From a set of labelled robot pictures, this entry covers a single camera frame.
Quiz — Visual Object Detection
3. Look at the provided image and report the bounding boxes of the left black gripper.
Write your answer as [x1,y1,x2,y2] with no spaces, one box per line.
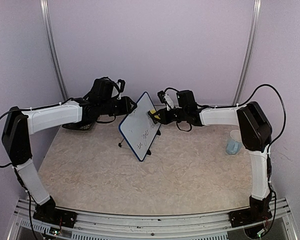
[100,96,138,117]

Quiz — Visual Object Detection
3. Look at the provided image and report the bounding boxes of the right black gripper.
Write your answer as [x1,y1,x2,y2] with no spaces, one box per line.
[151,106,188,124]

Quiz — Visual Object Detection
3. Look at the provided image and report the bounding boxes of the yellow whiteboard eraser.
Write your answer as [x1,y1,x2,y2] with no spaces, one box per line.
[148,109,161,120]

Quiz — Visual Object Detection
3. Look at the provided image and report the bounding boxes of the blue framed whiteboard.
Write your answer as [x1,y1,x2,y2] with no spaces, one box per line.
[118,91,161,162]

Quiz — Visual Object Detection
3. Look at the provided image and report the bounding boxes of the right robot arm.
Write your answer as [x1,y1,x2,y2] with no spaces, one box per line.
[147,90,273,228]

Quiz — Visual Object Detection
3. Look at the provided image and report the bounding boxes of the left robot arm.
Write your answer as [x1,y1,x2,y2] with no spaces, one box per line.
[1,77,137,223]

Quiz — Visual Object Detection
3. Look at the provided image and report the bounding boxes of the whiteboard metal stand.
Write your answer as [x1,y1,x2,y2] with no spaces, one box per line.
[118,130,152,156]

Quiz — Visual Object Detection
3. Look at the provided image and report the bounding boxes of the black patterned square plate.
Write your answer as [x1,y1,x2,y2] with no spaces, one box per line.
[61,121,94,131]

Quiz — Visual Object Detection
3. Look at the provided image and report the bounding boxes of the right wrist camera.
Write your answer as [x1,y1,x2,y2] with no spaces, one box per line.
[157,90,175,111]

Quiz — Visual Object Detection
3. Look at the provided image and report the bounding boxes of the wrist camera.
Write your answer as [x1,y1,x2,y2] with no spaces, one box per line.
[157,90,175,111]
[114,79,126,100]

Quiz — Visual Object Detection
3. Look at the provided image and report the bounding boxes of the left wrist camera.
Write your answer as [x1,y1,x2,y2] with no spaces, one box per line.
[114,79,126,100]

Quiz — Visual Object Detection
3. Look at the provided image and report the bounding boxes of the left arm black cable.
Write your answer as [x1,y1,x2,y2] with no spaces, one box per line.
[0,76,123,168]

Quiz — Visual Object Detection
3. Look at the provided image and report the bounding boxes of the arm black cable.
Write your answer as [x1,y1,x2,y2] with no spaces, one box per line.
[163,84,288,151]
[0,76,123,168]

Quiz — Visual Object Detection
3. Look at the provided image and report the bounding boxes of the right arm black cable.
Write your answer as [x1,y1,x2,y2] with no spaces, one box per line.
[163,84,288,151]

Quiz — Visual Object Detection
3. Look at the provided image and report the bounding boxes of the front aluminium rail base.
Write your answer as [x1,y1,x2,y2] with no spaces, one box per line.
[4,198,300,240]

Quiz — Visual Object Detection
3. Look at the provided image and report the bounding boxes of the left aluminium frame post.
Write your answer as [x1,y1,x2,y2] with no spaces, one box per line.
[40,0,69,100]

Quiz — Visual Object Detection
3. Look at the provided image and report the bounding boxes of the aluminium frame post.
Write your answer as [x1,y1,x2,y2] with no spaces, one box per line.
[232,0,262,105]
[40,0,69,100]

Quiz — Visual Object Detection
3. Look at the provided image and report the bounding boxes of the right aluminium frame post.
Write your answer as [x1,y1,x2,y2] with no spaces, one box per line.
[232,0,262,105]

